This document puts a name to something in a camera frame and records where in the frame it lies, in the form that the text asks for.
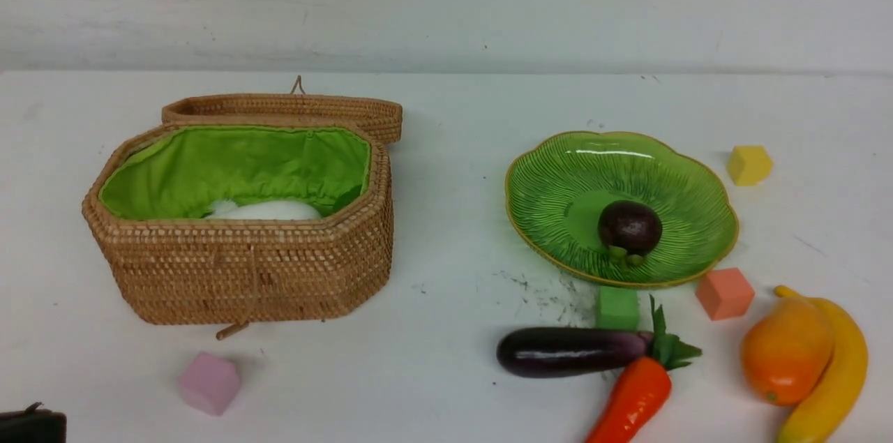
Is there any orange carrot with green top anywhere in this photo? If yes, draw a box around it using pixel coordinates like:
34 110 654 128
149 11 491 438
584 296 703 442

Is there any orange mango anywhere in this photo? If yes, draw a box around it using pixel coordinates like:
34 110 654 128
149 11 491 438
740 296 834 406

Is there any yellow foam cube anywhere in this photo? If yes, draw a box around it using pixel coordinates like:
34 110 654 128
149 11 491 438
726 145 773 186

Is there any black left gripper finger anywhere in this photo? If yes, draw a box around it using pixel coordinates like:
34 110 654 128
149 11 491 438
1 402 67 443

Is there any pink foam cube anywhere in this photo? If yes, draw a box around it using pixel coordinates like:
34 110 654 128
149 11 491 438
177 352 241 416

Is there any orange foam cube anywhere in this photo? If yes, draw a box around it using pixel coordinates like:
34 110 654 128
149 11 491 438
695 268 756 320

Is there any purple eggplant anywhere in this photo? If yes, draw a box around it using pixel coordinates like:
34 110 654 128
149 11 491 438
495 326 654 379

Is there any white radish with green leaves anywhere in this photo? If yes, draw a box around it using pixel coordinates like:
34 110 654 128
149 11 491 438
204 200 322 221

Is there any green leaf-shaped glass plate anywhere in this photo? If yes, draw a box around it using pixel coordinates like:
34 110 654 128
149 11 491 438
504 131 740 288

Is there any green foam cube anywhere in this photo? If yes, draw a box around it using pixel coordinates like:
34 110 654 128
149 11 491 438
594 286 639 331

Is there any dark purple mangosteen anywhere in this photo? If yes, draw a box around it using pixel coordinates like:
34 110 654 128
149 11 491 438
597 200 663 267

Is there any woven wicker basket green lining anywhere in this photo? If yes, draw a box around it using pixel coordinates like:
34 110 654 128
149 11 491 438
82 121 393 338

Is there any woven wicker basket lid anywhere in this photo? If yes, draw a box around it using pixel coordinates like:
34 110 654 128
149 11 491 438
160 77 404 144

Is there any yellow banana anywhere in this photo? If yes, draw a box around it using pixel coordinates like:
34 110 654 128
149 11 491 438
775 297 869 442

